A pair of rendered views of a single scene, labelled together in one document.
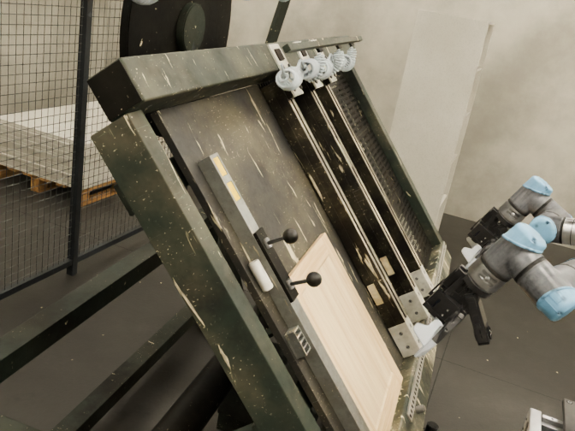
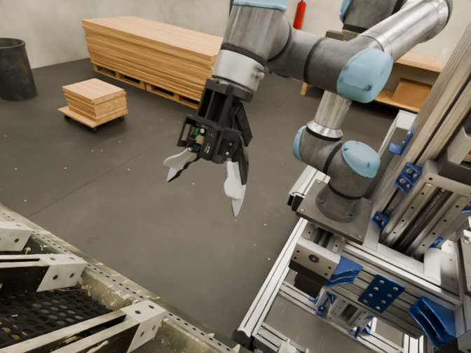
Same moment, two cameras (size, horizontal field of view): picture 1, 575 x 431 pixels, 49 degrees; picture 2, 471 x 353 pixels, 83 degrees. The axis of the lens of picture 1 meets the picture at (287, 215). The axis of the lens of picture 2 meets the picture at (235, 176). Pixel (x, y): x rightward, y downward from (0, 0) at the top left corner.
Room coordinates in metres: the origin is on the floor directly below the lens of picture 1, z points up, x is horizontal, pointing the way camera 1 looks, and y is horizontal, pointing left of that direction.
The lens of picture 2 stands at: (1.78, -0.25, 1.65)
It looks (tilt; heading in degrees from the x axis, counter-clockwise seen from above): 38 degrees down; 278
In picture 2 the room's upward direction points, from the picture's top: 8 degrees clockwise
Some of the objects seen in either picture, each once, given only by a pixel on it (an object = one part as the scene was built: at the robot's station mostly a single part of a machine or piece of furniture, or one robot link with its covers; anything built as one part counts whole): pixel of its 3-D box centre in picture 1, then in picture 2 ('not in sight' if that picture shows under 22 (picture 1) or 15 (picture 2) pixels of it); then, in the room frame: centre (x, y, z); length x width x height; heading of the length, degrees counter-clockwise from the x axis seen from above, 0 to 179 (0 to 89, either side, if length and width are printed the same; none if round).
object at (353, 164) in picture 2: not in sight; (352, 167); (1.51, -1.00, 1.20); 0.13 x 0.12 x 0.14; 148
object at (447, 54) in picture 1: (429, 132); not in sight; (5.68, -1.13, 1.03); 0.60 x 0.58 x 2.05; 161
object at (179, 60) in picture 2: not in sight; (165, 58); (3.71, -4.48, 0.39); 2.46 x 1.04 x 0.78; 161
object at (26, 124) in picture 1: (121, 139); not in sight; (6.26, 1.84, 0.28); 2.46 x 1.04 x 0.55; 161
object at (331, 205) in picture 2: not in sight; (341, 195); (1.50, -0.99, 1.09); 0.15 x 0.15 x 0.10
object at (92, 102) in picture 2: not in sight; (92, 104); (3.94, -2.86, 0.20); 0.61 x 0.51 x 0.40; 161
